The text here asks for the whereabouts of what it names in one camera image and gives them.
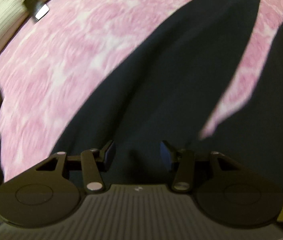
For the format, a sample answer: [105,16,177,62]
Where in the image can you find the dark navy trousers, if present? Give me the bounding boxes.
[53,0,283,188]

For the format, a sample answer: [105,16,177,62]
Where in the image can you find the pink rose blanket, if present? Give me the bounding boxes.
[0,0,283,183]

